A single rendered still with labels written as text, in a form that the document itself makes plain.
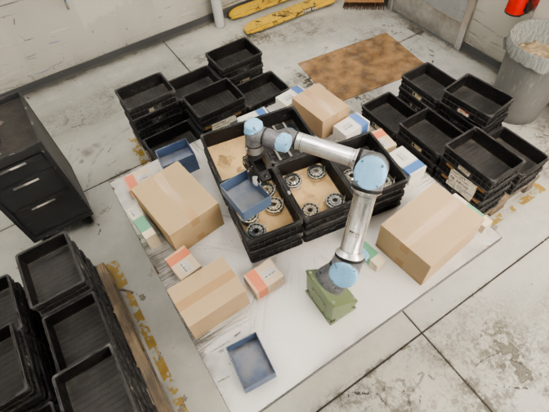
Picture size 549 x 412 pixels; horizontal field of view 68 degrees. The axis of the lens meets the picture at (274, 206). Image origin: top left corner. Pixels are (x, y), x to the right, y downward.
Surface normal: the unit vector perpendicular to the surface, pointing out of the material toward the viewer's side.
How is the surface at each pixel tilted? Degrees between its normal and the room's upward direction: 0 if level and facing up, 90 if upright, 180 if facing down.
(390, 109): 0
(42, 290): 0
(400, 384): 0
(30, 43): 90
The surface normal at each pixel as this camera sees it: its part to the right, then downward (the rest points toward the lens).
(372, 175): -0.30, 0.13
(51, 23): 0.54, 0.66
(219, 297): -0.06, -0.59
